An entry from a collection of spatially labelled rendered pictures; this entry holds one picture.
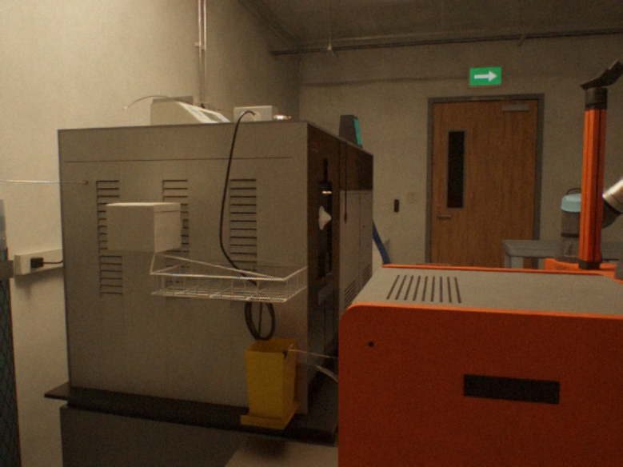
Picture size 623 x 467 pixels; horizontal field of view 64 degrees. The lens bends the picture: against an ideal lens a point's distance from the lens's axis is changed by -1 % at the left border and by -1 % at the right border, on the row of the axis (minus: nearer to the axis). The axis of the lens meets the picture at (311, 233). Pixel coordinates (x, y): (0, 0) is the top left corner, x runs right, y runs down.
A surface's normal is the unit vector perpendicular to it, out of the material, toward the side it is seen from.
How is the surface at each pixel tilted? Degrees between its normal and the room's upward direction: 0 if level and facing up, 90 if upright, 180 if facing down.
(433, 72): 90
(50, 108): 90
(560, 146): 90
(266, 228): 90
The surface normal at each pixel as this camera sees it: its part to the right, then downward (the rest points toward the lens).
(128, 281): -0.25, 0.08
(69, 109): 0.97, 0.02
